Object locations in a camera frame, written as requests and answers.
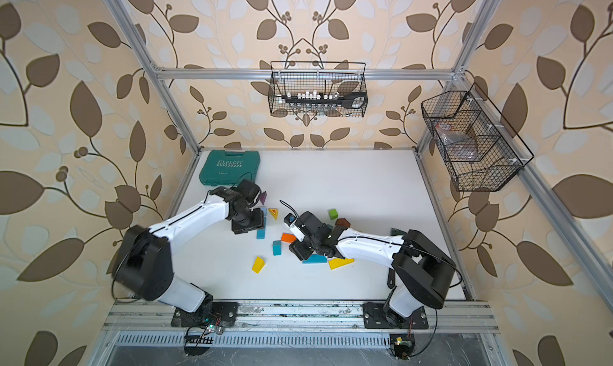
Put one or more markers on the black wire basket right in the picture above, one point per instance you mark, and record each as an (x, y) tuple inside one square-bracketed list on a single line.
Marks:
[(480, 148)]

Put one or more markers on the green cube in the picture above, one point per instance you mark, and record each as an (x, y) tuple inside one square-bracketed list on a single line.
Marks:
[(333, 214)]

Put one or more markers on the green plastic tool case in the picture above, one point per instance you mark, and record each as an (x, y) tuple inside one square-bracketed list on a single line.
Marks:
[(228, 168)]

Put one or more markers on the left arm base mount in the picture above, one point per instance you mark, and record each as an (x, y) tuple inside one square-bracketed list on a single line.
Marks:
[(206, 314)]

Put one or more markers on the orange rectangular block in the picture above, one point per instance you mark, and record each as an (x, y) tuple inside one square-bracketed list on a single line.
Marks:
[(288, 238)]

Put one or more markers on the black wire basket back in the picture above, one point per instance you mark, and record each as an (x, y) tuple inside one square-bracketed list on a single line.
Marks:
[(294, 77)]

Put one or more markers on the black wire basket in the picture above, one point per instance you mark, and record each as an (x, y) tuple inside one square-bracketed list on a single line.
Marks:
[(294, 77), (480, 148)]

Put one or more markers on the yellow long block bottom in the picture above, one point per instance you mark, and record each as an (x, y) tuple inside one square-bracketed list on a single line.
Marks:
[(337, 263)]

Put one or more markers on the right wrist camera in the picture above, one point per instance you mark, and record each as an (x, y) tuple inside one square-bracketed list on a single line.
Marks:
[(290, 222)]

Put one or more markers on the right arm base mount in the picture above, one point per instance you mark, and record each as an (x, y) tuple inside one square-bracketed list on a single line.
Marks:
[(395, 315)]

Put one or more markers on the brown house-shaped block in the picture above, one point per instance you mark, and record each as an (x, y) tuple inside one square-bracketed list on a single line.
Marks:
[(343, 223)]

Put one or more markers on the socket bit holder strip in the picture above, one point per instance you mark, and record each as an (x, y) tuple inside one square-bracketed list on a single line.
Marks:
[(352, 101)]

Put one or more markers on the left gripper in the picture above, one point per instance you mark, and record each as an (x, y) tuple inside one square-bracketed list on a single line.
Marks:
[(243, 230)]

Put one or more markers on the yellow small block bottom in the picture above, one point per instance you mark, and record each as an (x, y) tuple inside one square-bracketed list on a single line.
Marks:
[(258, 265)]

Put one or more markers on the clear plastic bag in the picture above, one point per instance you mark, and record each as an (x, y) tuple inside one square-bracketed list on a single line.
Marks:
[(458, 146)]

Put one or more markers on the teal wedge block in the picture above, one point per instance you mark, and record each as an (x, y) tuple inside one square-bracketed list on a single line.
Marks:
[(277, 248)]

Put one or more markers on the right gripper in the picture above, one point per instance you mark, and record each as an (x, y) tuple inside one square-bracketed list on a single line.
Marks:
[(298, 250)]

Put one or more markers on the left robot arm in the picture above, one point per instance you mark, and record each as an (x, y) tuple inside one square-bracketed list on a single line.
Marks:
[(144, 261)]

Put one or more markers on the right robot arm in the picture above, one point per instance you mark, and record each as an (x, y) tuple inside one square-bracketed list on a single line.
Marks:
[(425, 271)]

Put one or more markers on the aluminium rail front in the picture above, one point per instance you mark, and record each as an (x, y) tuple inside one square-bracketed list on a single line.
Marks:
[(471, 317)]

